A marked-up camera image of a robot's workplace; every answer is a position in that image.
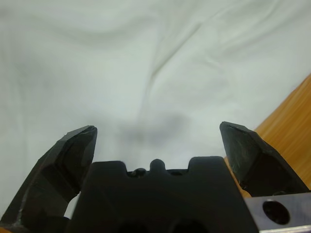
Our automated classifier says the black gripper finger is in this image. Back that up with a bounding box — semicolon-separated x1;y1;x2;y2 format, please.
219;121;309;198
0;125;98;233

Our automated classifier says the white t-shirt with black logo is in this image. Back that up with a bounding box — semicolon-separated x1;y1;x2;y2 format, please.
0;0;311;218

